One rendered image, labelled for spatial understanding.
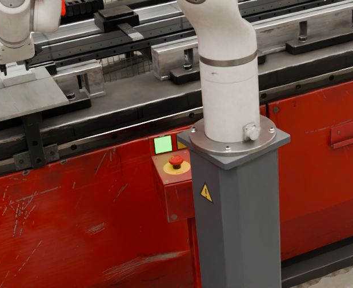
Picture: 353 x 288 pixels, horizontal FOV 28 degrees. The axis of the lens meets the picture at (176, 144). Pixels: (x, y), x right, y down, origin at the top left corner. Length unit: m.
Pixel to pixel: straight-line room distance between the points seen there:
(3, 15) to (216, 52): 0.55
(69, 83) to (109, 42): 0.33
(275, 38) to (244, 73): 0.87
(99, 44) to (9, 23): 0.65
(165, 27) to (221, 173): 1.00
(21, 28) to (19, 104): 0.20
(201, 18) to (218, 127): 0.25
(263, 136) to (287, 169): 0.85
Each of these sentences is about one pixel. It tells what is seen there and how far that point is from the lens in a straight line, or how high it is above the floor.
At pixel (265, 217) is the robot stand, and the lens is 1.62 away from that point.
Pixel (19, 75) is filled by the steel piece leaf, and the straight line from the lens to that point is 2.02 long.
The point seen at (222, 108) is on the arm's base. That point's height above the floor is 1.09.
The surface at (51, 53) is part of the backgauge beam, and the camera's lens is 2.32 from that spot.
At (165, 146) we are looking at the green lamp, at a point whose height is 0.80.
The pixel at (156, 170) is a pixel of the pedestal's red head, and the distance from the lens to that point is 1.91.
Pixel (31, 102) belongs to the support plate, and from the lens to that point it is 1.85.
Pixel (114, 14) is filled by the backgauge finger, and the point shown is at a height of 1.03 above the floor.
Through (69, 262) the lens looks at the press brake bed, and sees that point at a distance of 2.22.
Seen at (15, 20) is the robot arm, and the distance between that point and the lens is 1.75.
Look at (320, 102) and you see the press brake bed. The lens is 2.33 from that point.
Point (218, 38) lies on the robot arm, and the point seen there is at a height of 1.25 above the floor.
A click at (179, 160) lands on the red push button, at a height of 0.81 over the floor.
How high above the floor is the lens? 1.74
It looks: 29 degrees down
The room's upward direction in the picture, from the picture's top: 6 degrees counter-clockwise
